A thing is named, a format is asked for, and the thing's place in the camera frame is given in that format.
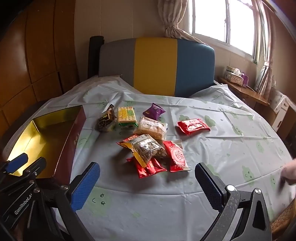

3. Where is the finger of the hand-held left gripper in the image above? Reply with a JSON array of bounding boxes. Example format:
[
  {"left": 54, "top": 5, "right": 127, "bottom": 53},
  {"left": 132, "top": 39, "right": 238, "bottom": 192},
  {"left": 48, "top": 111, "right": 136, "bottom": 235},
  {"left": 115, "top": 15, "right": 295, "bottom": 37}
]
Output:
[
  {"left": 0, "top": 152, "right": 29, "bottom": 174},
  {"left": 22, "top": 157, "right": 47, "bottom": 179}
]

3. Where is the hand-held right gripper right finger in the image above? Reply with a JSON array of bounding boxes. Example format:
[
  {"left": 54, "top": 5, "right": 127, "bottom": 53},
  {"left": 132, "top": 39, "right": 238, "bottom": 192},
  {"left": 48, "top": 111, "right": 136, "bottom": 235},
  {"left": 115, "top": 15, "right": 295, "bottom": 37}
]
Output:
[{"left": 195, "top": 162, "right": 272, "bottom": 241}]

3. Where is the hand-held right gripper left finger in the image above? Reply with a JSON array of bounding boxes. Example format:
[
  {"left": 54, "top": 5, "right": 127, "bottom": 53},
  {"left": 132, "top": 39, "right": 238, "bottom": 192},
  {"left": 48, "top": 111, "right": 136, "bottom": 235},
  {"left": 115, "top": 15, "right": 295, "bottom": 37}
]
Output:
[{"left": 25, "top": 162, "right": 101, "bottom": 241}]

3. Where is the red box with gold inside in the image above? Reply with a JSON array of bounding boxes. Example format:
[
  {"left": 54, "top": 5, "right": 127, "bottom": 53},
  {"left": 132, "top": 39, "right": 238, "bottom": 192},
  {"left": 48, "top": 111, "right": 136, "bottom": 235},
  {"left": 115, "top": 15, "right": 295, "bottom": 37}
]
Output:
[{"left": 6, "top": 105, "right": 87, "bottom": 184}]

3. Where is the red white round-print snack packet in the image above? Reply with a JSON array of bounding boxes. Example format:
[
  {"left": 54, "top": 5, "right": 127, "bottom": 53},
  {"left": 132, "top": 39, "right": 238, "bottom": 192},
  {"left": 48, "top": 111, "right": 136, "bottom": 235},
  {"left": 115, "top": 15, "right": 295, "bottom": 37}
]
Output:
[{"left": 162, "top": 140, "right": 192, "bottom": 172}]

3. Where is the plain shiny red snack packet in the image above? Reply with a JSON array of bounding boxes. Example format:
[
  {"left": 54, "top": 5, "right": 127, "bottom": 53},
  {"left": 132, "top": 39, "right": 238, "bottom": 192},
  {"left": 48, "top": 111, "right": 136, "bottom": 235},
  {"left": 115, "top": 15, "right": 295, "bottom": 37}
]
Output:
[{"left": 177, "top": 118, "right": 211, "bottom": 136}]

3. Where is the small red snack packet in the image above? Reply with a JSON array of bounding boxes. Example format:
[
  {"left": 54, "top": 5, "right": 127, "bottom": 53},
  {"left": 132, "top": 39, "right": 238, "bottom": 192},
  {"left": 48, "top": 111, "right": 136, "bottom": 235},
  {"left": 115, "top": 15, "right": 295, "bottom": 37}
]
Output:
[{"left": 126, "top": 156, "right": 167, "bottom": 179}]

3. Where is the dark brown gold snack packet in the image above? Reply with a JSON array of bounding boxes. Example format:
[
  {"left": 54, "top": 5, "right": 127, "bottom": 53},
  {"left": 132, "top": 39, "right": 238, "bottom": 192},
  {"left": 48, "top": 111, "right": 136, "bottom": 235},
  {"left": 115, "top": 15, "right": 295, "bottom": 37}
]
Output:
[{"left": 97, "top": 104, "right": 117, "bottom": 132}]

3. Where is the red yellow seed packet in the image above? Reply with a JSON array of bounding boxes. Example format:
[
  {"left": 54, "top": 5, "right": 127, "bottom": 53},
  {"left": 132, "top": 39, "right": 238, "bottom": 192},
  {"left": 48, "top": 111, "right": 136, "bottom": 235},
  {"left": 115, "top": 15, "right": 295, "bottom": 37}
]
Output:
[{"left": 116, "top": 134, "right": 167, "bottom": 168}]

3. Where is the clear packet of beige crackers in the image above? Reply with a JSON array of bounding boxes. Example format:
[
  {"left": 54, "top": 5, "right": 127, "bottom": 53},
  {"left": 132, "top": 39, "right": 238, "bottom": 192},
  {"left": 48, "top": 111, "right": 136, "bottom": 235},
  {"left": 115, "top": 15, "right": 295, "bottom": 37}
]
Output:
[{"left": 133, "top": 116, "right": 168, "bottom": 141}]

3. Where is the yellow green cracker packet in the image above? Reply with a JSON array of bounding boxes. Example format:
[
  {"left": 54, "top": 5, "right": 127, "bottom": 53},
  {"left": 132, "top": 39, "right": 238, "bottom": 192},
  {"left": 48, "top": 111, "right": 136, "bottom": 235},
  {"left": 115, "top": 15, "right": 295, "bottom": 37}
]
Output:
[{"left": 117, "top": 106, "right": 139, "bottom": 128}]

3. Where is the purple snack packet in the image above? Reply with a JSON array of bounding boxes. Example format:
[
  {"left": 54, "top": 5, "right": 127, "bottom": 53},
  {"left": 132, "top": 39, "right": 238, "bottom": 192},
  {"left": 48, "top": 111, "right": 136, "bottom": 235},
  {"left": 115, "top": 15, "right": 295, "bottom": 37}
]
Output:
[{"left": 142, "top": 103, "right": 166, "bottom": 120}]

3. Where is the green cloud printed plastic sheet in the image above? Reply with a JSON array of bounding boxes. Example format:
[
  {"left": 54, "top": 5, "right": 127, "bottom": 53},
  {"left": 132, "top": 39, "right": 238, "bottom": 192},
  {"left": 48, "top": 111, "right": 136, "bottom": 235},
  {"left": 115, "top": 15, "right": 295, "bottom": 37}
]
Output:
[{"left": 7, "top": 75, "right": 296, "bottom": 241}]

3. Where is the wooden shelf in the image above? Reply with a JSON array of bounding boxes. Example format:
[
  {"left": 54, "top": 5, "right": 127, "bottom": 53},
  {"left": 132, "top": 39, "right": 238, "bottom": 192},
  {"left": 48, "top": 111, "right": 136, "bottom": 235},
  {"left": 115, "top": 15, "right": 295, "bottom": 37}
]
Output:
[{"left": 217, "top": 76, "right": 270, "bottom": 107}]

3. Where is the wooden wardrobe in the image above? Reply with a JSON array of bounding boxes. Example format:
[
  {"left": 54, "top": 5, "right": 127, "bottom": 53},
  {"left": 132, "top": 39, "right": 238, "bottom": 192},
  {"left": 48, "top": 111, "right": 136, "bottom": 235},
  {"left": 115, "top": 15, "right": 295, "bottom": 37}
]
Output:
[{"left": 0, "top": 0, "right": 79, "bottom": 137}]

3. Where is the ornate tissue box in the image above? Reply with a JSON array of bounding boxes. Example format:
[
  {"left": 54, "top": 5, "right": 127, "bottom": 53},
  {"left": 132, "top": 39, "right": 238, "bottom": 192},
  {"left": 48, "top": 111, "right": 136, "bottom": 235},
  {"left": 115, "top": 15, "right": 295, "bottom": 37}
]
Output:
[{"left": 225, "top": 71, "right": 244, "bottom": 86}]

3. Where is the sheer beige curtain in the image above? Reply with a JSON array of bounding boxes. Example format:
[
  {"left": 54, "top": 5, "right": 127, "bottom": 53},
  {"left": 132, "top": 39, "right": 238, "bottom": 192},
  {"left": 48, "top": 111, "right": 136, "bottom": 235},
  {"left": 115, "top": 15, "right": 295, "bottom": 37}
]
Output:
[{"left": 251, "top": 0, "right": 278, "bottom": 93}]

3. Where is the grey yellow blue headboard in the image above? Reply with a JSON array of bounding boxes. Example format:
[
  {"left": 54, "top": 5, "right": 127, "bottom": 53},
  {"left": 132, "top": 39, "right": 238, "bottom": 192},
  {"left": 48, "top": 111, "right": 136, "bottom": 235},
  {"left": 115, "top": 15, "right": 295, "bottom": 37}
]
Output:
[{"left": 98, "top": 37, "right": 216, "bottom": 98}]

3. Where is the window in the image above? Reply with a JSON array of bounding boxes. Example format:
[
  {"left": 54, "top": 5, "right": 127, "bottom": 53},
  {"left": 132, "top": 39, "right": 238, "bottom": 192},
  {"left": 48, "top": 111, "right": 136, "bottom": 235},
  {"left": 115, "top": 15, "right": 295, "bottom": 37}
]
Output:
[{"left": 185, "top": 0, "right": 271, "bottom": 63}]

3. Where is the beige curtain with tieback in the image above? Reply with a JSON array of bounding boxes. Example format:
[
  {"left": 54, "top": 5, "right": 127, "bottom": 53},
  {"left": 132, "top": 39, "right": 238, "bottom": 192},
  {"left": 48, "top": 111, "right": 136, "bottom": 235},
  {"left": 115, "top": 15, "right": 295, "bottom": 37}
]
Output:
[{"left": 157, "top": 0, "right": 204, "bottom": 44}]

